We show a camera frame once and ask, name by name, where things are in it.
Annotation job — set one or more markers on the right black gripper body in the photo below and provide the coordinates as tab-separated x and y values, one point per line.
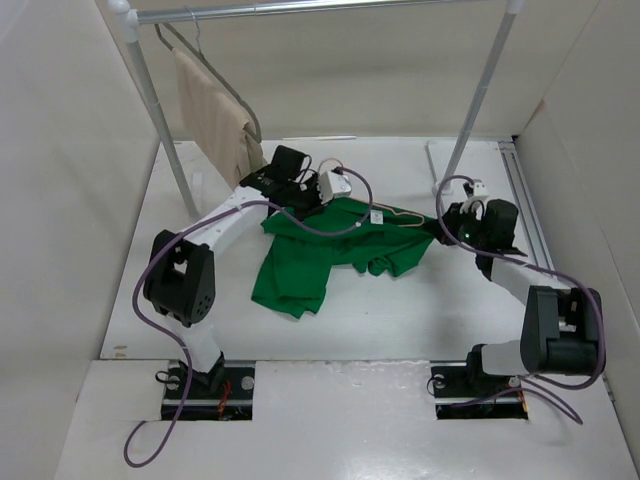
467	226

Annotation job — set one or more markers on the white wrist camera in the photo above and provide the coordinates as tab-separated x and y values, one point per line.
333	185
476	194

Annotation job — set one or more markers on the aluminium rail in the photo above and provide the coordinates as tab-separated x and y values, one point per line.
533	232

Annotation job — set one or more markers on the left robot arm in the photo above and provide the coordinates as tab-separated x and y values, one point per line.
181	285

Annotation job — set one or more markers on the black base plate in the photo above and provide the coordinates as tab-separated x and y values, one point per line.
460	397
226	394

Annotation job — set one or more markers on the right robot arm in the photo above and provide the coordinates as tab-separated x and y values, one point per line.
562	340

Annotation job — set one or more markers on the pink wire hanger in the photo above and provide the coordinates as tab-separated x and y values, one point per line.
413	219

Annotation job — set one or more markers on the metal clothes rack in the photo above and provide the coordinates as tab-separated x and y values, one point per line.
129	20

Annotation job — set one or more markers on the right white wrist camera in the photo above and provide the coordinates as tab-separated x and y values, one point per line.
476	194

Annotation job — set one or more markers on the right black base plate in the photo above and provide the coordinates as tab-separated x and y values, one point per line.
460	397

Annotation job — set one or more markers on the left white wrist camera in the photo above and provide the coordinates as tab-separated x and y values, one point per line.
333	185

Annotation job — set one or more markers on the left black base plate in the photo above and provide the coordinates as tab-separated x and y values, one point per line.
226	394

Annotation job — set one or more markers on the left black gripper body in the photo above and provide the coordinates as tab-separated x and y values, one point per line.
304	196

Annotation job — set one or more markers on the beige ribbed garment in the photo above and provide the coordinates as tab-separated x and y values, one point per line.
221	128

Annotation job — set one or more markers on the green t shirt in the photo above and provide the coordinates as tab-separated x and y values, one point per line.
294	275

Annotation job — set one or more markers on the grey plastic hanger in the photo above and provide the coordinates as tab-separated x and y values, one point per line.
196	50

